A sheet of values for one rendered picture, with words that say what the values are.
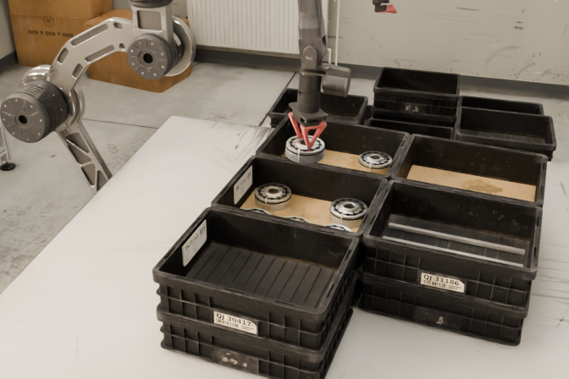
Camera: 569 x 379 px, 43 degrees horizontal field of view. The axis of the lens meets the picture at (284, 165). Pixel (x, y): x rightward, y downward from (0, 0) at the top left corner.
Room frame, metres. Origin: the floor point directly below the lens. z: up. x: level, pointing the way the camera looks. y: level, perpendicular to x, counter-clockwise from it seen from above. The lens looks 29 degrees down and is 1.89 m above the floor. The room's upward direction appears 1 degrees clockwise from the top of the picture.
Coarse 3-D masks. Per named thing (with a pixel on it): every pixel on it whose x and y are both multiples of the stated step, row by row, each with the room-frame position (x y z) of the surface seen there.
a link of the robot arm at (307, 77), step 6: (300, 72) 1.67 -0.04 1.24; (306, 72) 1.66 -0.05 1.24; (312, 72) 1.66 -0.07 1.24; (318, 72) 1.67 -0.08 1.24; (324, 72) 1.66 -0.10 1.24; (300, 78) 1.67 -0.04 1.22; (306, 78) 1.65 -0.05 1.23; (312, 78) 1.65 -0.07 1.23; (318, 78) 1.66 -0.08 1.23; (324, 78) 1.65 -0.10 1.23; (300, 84) 1.67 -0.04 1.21; (306, 84) 1.65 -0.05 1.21; (312, 84) 1.65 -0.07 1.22; (318, 84) 1.66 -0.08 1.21; (300, 90) 1.66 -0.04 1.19; (306, 90) 1.65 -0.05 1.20; (312, 90) 1.65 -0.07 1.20; (318, 90) 1.66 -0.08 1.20
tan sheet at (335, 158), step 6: (282, 156) 1.99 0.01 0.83; (324, 156) 1.99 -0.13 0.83; (330, 156) 1.99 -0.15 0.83; (336, 156) 2.00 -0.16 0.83; (342, 156) 2.00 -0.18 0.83; (348, 156) 2.00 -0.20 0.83; (354, 156) 2.00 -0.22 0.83; (318, 162) 1.95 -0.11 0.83; (324, 162) 1.95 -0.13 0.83; (330, 162) 1.95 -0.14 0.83; (336, 162) 1.95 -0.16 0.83; (342, 162) 1.95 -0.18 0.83; (348, 162) 1.95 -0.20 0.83; (354, 162) 1.95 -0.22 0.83; (354, 168) 1.91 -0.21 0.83
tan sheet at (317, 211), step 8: (248, 200) 1.72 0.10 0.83; (296, 200) 1.72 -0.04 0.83; (304, 200) 1.72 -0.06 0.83; (312, 200) 1.72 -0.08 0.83; (320, 200) 1.72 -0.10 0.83; (240, 208) 1.68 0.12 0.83; (288, 208) 1.68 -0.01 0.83; (296, 208) 1.68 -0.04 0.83; (304, 208) 1.68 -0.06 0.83; (312, 208) 1.68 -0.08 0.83; (320, 208) 1.68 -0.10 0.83; (328, 208) 1.68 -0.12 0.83; (280, 216) 1.64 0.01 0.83; (304, 216) 1.64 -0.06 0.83; (312, 216) 1.64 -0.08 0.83; (320, 216) 1.64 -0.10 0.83; (328, 216) 1.64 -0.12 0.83; (320, 224) 1.60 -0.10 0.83
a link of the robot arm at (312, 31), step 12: (300, 0) 1.69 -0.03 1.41; (312, 0) 1.69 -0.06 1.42; (300, 12) 1.69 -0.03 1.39; (312, 12) 1.68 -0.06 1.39; (300, 24) 1.68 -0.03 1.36; (312, 24) 1.67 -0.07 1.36; (300, 36) 1.67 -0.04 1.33; (312, 36) 1.66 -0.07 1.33; (324, 36) 1.71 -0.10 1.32; (300, 48) 1.67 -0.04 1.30; (324, 48) 1.69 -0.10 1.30
